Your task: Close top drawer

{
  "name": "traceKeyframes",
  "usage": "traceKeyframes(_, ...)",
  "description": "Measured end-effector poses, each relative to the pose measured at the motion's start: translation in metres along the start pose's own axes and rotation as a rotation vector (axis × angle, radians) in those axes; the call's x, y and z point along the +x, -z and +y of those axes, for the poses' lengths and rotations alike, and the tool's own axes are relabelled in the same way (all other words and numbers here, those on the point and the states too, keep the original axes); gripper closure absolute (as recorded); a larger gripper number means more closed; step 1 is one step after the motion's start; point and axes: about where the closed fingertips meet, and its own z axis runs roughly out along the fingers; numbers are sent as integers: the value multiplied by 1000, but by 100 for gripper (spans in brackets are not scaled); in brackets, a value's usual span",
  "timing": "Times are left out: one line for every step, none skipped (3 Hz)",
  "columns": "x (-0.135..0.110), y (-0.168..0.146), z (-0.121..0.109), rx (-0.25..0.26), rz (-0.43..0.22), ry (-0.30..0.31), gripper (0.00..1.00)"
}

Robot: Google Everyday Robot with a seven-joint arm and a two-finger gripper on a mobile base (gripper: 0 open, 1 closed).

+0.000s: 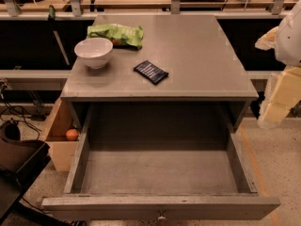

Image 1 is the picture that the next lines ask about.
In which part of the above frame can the grey wooden top drawer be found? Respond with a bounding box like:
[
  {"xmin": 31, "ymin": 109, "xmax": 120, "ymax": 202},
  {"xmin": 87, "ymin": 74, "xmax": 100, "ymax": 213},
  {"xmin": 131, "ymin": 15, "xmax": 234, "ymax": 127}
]
[{"xmin": 42, "ymin": 102, "xmax": 280, "ymax": 220}]

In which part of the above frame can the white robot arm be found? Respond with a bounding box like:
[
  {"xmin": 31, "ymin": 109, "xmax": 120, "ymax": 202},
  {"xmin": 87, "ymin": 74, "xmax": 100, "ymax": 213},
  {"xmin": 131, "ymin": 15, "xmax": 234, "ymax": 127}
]
[{"xmin": 255, "ymin": 1, "xmax": 301, "ymax": 129}]

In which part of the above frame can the grey wooden cabinet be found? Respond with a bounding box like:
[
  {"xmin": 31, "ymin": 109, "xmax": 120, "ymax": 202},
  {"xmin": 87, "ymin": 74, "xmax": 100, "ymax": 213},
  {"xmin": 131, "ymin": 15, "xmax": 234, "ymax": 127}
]
[{"xmin": 61, "ymin": 14, "xmax": 258, "ymax": 128}]

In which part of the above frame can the dark blue snack packet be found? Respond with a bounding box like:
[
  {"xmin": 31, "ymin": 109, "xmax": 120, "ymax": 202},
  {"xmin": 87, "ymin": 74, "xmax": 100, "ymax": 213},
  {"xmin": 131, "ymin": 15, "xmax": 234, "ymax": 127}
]
[{"xmin": 134, "ymin": 60, "xmax": 168, "ymax": 85}]

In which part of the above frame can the green chip bag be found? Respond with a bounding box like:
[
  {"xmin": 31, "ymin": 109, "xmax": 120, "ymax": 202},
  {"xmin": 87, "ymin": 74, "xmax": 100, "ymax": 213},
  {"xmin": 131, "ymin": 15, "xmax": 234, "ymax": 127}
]
[{"xmin": 87, "ymin": 24, "xmax": 144, "ymax": 49}]

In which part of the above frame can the white ceramic bowl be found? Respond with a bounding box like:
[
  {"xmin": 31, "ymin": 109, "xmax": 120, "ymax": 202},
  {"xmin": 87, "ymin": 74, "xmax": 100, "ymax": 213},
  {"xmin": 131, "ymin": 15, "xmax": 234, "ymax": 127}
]
[{"xmin": 74, "ymin": 38, "xmax": 113, "ymax": 69}]

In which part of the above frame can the orange fruit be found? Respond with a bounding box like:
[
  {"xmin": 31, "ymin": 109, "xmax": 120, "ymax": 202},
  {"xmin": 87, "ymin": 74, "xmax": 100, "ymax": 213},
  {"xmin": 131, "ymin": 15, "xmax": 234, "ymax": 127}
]
[{"xmin": 66, "ymin": 129, "xmax": 79, "ymax": 141}]

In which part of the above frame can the light wooden box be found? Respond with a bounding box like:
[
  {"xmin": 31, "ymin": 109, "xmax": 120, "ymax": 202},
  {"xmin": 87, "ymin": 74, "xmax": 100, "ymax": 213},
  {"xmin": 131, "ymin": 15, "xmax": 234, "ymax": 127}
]
[{"xmin": 40, "ymin": 98, "xmax": 78, "ymax": 172}]

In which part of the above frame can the black bin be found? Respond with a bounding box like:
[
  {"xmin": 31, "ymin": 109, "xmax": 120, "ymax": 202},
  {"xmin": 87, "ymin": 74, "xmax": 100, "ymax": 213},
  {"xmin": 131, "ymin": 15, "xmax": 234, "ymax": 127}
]
[{"xmin": 0, "ymin": 121, "xmax": 53, "ymax": 226}]

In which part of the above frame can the green handled tool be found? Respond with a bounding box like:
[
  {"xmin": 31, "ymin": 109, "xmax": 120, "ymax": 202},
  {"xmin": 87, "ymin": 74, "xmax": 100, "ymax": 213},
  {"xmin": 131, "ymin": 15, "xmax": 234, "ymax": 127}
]
[{"xmin": 48, "ymin": 5, "xmax": 71, "ymax": 66}]

